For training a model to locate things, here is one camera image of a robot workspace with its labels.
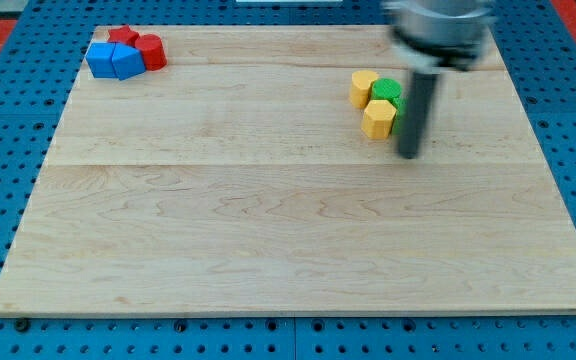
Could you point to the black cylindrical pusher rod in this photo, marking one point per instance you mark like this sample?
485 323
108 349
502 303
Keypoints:
421 93

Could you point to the green cylinder block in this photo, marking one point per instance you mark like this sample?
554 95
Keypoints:
386 89

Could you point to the yellow hexagon block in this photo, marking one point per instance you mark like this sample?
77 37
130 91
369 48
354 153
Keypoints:
378 119

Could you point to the yellow cylinder block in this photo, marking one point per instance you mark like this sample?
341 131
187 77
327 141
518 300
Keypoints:
360 87

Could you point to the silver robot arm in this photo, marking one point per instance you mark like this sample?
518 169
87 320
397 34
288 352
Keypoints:
433 36

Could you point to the wooden board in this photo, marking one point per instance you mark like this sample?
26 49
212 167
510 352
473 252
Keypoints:
236 182

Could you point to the red cylinder block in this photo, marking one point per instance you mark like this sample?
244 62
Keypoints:
152 50

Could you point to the blue pentagon block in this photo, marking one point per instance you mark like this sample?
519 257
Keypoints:
127 61

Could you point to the red star block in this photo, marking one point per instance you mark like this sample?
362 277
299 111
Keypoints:
123 35

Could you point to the blue cube block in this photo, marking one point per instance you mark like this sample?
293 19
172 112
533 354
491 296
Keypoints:
99 59

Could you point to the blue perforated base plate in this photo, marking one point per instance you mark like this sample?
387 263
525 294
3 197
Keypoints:
41 47

